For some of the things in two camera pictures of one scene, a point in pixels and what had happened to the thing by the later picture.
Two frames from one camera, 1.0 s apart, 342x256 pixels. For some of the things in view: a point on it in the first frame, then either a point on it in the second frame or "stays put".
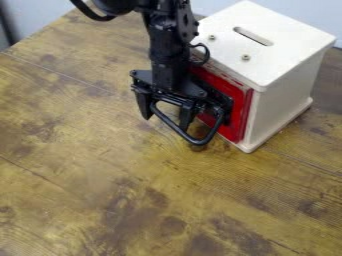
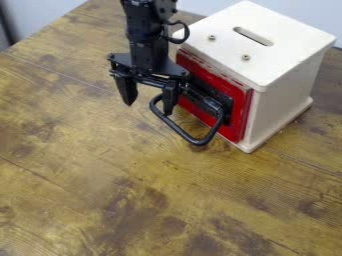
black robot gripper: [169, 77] → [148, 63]
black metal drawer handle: [178, 132] stays put
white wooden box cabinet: [271, 52] stays put
